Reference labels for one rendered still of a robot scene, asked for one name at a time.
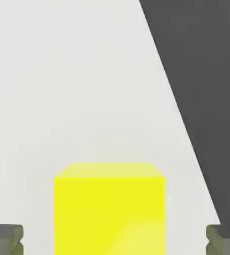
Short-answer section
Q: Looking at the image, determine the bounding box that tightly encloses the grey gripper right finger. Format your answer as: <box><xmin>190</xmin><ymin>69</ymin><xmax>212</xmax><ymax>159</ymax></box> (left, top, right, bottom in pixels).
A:
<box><xmin>206</xmin><ymin>224</ymin><xmax>230</xmax><ymax>255</ymax></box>

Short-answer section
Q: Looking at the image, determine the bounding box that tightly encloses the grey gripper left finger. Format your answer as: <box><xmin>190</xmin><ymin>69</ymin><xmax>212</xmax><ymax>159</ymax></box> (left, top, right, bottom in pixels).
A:
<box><xmin>0</xmin><ymin>224</ymin><xmax>24</xmax><ymax>255</ymax></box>

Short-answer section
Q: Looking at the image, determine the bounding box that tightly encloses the small yellow cube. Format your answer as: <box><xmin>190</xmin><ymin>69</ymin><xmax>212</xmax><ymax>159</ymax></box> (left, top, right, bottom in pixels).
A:
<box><xmin>53</xmin><ymin>162</ymin><xmax>166</xmax><ymax>255</ymax></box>

